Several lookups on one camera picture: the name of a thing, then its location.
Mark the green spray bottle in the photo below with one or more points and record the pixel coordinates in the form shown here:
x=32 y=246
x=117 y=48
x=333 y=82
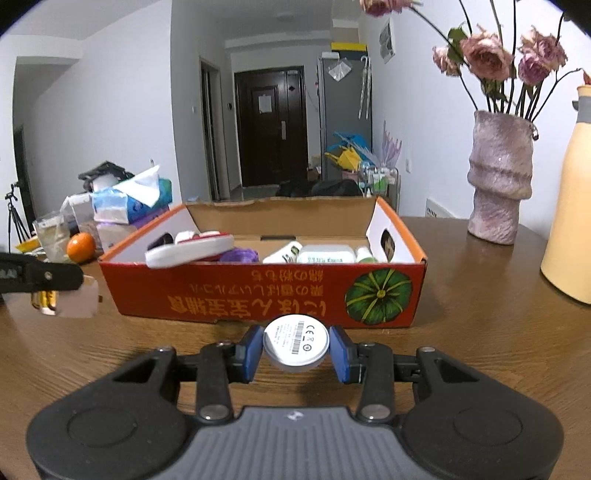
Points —
x=365 y=254

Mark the red and white lint brush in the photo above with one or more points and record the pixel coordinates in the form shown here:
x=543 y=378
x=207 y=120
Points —
x=189 y=251

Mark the white plastic bottle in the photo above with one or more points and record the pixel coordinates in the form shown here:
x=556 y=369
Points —
x=325 y=254

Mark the small white spray bottle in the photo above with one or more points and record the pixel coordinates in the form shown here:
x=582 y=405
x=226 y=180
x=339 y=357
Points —
x=282 y=253

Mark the dark brown door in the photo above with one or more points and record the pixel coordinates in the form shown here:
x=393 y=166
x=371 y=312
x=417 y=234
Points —
x=270 y=134

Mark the purple tissue pack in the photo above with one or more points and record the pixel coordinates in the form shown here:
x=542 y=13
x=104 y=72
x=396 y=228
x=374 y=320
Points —
x=111 y=235

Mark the red cardboard box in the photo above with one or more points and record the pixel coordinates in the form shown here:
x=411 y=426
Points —
x=258 y=295

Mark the white folded umbrella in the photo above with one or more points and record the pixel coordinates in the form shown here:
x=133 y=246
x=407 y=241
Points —
x=365 y=87

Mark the camera tripod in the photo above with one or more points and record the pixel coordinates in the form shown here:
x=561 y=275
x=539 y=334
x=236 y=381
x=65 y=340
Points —
x=16 y=217

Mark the blue and yellow toys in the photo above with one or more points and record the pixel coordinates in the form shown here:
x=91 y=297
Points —
x=348 y=154

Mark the white round disc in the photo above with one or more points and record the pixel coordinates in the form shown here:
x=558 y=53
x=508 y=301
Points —
x=295 y=341

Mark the clear plastic container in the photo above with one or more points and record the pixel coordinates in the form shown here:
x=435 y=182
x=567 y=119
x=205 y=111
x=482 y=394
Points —
x=81 y=212

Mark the purple bottle cap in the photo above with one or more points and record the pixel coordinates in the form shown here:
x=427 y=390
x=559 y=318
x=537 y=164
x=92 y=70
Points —
x=238 y=255

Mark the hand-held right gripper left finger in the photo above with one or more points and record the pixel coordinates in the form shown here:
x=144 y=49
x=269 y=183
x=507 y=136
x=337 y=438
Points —
x=249 y=355

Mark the purple feather decoration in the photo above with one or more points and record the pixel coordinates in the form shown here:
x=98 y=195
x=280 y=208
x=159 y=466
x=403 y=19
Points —
x=391 y=147

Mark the orange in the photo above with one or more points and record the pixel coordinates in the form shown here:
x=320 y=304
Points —
x=81 y=248

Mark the yellow box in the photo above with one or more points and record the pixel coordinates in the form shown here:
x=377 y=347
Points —
x=348 y=45

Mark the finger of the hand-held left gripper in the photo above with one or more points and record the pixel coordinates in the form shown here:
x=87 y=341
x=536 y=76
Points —
x=55 y=277

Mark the blue tissue pack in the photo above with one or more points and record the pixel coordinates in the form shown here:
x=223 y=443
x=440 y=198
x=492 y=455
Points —
x=120 y=203

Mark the wall poster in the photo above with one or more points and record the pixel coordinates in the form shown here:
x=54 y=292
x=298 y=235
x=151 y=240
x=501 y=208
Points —
x=387 y=42

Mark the yellow thermos jug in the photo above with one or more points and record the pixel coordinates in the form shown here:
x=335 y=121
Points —
x=572 y=207

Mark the trolley cart with bottles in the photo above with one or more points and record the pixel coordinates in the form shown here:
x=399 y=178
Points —
x=381 y=184

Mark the pink ceramic vase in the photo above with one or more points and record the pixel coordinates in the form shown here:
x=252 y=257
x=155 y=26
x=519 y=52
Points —
x=498 y=184

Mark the black bag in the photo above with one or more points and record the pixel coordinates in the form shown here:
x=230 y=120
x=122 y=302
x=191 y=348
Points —
x=318 y=188

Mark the yellow flat packet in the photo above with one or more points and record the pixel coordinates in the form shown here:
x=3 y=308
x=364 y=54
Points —
x=27 y=245

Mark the black object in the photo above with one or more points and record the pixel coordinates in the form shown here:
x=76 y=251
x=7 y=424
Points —
x=104 y=170

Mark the grey refrigerator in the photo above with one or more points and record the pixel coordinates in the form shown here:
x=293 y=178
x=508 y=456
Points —
x=341 y=110

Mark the white charger plug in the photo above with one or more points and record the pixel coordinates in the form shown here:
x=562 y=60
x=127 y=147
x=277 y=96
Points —
x=74 y=302

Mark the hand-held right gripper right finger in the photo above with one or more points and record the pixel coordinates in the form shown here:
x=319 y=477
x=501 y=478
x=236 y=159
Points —
x=339 y=355

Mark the clear plastic bag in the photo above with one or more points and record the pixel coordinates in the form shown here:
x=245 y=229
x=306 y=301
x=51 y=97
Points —
x=338 y=70

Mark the side door frame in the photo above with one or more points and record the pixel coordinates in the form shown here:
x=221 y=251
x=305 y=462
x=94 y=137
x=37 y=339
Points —
x=210 y=129

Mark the dried pink roses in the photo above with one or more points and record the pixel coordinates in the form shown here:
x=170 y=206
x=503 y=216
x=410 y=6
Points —
x=485 y=53

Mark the clear glass cup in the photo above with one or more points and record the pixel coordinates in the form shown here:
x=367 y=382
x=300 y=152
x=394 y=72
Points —
x=48 y=235

